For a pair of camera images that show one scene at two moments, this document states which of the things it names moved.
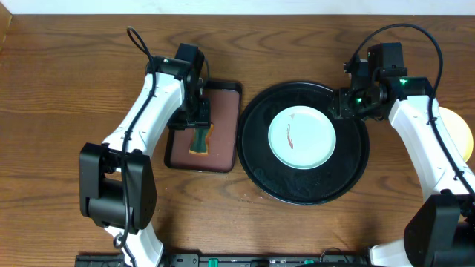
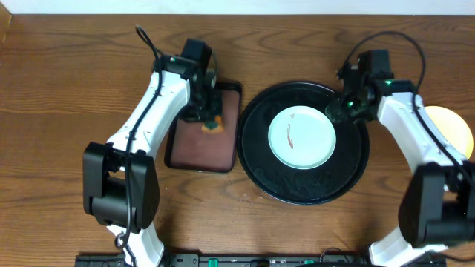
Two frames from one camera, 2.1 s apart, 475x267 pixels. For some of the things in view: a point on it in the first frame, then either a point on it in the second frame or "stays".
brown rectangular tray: x=225 y=101 stays
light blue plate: x=302 y=137 stays
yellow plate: x=459 y=132 stays
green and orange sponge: x=200 y=143 to x=213 y=127
